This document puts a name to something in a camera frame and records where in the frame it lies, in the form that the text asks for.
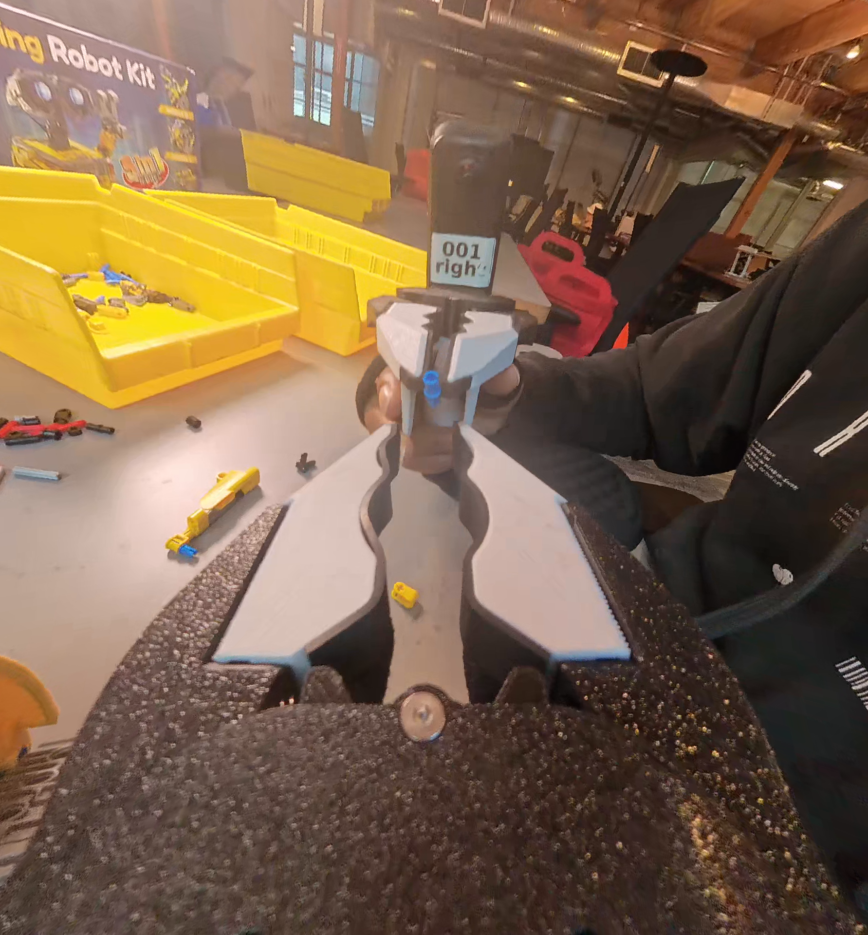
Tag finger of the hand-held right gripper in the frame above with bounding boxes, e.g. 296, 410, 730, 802
442, 310, 521, 428
376, 303, 438, 435

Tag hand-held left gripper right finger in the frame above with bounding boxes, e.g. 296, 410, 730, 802
456, 424, 632, 661

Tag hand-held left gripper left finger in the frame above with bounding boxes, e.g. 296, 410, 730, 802
215, 424, 406, 670

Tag yellow beam assembly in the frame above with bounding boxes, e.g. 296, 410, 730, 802
186, 468, 261, 542

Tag yellow parts bin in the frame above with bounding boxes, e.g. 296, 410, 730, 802
0, 164, 300, 410
157, 190, 427, 356
241, 129, 394, 223

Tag yellow tracked toy robot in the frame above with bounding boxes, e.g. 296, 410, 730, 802
0, 651, 77, 892

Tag person's right forearm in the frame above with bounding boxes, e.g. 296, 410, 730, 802
485, 315, 785, 549

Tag person's right hand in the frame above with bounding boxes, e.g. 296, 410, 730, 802
361, 358, 524, 476

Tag red container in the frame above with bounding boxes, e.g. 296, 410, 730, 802
402, 147, 435, 201

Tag red fuel canister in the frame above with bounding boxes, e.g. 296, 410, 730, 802
526, 231, 619, 356

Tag black floor lamp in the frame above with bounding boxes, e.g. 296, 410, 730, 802
609, 49, 708, 220

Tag mixed plastic connector pieces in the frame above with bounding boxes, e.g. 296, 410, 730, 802
62, 266, 198, 319

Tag pile of small building parts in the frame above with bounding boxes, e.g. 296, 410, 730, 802
0, 410, 116, 501

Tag robot kit cardboard box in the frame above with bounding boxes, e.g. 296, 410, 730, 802
0, 0, 201, 191

